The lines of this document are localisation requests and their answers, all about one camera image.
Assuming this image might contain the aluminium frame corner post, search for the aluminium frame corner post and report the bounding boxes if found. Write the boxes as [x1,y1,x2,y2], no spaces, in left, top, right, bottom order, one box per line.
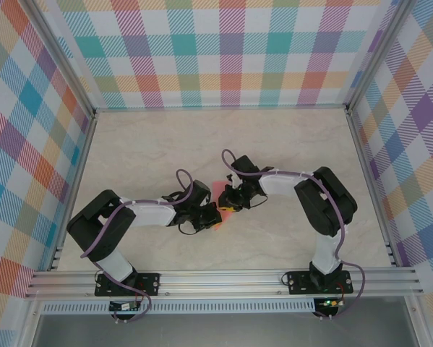
[344,0,408,109]
[20,0,98,113]

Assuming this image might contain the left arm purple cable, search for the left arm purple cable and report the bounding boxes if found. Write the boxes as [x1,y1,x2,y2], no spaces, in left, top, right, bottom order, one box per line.
[80,168,202,325]

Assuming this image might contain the pink paper sheet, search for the pink paper sheet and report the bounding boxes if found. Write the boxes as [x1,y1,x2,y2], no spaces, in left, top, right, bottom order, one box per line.
[211,179,236,232]

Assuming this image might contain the aluminium frame side rail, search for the aluminium frame side rail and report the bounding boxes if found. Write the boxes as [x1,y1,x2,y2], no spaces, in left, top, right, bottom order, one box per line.
[48,108,100,272]
[346,106,400,268]

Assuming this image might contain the perforated metal cable tray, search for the perforated metal cable tray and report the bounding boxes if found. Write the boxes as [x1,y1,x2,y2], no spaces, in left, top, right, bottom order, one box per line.
[41,298,317,314]

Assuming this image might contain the slotted aluminium mounting rail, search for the slotted aluminium mounting rail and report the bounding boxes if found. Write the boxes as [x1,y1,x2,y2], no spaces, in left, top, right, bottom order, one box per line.
[23,266,425,300]

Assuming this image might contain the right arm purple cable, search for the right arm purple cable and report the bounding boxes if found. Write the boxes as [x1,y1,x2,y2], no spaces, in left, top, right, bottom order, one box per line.
[220,149,366,321]

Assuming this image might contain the thin wall base strip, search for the thin wall base strip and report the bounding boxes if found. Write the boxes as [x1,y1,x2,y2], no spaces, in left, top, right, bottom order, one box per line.
[93,103,349,113]

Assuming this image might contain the small circuit board green light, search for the small circuit board green light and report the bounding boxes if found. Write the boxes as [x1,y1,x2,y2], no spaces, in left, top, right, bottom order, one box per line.
[319,298,347,309]

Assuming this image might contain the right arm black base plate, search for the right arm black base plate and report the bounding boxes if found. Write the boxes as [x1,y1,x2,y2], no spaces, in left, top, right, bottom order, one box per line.
[287,270,353,296]

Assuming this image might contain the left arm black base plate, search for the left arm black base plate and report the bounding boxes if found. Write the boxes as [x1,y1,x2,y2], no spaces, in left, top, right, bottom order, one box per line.
[95,273,161,297]

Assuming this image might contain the right thin black camera cable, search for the right thin black camera cable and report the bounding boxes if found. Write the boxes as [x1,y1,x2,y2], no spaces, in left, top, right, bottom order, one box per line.
[246,193,269,210]

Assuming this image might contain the grey metal panel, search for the grey metal panel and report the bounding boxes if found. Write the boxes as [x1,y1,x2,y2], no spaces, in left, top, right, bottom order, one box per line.
[22,312,425,347]

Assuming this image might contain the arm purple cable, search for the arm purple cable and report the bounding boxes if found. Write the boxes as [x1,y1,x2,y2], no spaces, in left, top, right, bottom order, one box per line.
[220,149,366,321]
[80,168,202,325]

